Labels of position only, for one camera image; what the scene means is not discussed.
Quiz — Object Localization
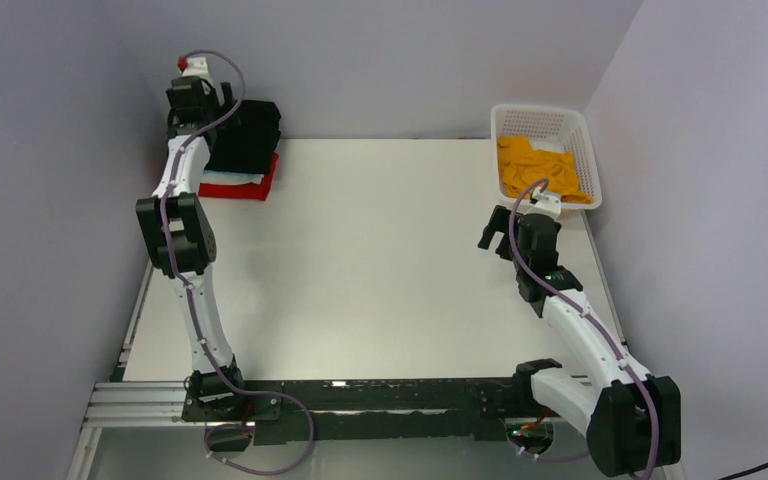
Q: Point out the black t shirt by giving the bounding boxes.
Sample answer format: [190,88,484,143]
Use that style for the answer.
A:
[206,100,282,175]

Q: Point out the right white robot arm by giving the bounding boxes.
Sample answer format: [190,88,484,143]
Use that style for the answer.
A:
[478,205,682,477]

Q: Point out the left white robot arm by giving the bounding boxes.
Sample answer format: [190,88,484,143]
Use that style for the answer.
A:
[136,75,248,422]

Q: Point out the orange t shirt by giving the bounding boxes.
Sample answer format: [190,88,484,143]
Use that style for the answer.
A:
[497,136,593,204]

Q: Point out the folded white t shirt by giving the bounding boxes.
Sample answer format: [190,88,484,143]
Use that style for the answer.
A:
[201,170,265,186]

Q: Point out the folded red t shirt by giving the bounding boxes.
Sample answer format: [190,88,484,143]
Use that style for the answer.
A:
[198,153,280,201]

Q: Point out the white plastic basket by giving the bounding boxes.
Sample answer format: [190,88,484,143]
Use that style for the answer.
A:
[490,103,602,211]

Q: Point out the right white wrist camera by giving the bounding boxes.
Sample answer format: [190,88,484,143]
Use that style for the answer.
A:
[526,190,562,221]

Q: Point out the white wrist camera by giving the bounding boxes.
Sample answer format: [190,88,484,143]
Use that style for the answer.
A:
[177,56,212,83]
[526,190,562,221]

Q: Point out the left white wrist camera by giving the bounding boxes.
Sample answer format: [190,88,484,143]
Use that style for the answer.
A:
[177,56,212,83]

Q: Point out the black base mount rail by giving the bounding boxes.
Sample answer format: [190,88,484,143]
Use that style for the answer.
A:
[181,377,560,453]

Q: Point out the aluminium frame rail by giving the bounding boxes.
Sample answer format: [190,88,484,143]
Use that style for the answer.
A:
[67,264,184,479]

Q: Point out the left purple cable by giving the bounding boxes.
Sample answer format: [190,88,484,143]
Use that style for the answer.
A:
[158,50,315,477]

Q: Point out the black cable corner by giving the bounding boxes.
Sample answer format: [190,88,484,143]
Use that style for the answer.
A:
[720,461,768,480]

